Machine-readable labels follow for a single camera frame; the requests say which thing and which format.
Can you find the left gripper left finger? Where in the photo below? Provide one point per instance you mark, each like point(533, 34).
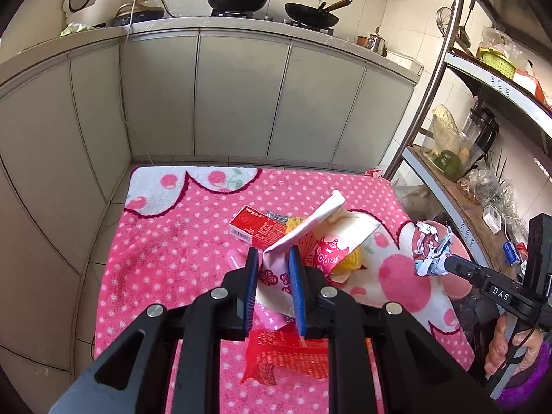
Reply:
point(168, 360)

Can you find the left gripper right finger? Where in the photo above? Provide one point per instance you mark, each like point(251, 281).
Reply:
point(380, 359)

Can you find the white printed paper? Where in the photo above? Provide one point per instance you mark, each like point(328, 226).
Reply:
point(431, 248)

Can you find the red plastic snack wrapper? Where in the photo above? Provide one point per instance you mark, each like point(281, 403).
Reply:
point(284, 349)

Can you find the red white paper cup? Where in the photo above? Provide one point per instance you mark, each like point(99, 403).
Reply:
point(274, 279)

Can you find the red cigarette box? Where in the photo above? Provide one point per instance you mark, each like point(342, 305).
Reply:
point(255, 228)

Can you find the grey kitchen cabinet counter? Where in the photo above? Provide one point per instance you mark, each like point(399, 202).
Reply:
point(77, 110)

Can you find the person's right hand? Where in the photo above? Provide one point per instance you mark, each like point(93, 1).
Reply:
point(498, 348)

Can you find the clear bag of vegetables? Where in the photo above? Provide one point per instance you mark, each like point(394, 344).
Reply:
point(497, 199)

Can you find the yellow foam fruit net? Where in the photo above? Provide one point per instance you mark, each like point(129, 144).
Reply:
point(319, 248)

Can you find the white plastic sack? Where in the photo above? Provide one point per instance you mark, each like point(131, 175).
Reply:
point(418, 201)

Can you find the green bell pepper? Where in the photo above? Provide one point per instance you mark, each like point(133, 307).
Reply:
point(449, 163)

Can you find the glass jar with bread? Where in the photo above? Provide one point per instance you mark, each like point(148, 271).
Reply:
point(442, 135)

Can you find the black blender jug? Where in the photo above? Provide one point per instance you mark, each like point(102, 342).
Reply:
point(477, 136)

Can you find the green plastic basket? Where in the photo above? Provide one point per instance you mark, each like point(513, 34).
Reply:
point(497, 61)

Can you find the metal shelf rack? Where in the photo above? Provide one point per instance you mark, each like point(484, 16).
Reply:
point(525, 135)

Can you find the steel kettle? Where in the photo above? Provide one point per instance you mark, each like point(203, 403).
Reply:
point(376, 43)

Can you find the black induction cooker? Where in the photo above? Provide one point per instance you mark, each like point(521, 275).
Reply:
point(137, 12)

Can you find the right black wok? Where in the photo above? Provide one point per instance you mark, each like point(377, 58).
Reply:
point(320, 17)

